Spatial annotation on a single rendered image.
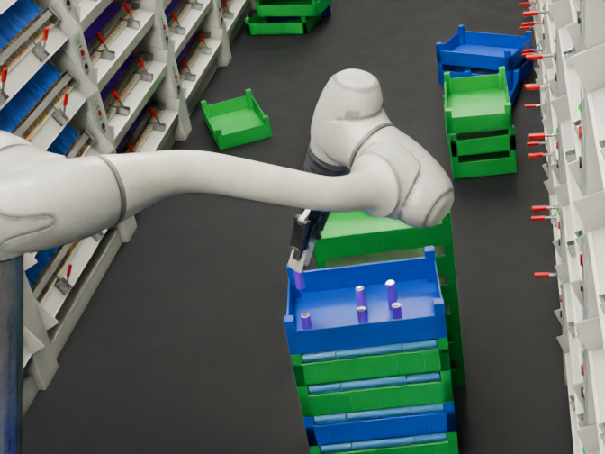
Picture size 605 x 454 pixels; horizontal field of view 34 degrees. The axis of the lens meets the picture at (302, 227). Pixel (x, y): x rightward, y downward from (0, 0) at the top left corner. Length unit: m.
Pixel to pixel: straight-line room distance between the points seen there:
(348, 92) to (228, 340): 1.21
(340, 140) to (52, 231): 0.53
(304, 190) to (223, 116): 2.44
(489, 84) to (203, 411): 1.56
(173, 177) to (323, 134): 0.33
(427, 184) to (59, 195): 0.56
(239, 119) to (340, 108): 2.26
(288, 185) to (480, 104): 1.91
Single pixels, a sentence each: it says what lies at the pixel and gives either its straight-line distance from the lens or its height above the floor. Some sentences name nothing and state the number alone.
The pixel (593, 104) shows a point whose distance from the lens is 1.19.
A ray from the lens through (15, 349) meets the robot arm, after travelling 1.55.
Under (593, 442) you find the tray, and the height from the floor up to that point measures 0.51.
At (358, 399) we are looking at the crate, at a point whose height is 0.27.
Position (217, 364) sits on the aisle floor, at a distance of 2.59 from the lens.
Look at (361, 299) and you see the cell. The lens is 1.94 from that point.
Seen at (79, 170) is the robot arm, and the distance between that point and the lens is 1.33.
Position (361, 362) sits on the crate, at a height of 0.36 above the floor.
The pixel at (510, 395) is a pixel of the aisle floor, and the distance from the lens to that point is 2.37.
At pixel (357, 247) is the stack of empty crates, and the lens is 2.15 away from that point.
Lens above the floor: 1.58
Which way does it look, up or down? 31 degrees down
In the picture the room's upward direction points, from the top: 10 degrees counter-clockwise
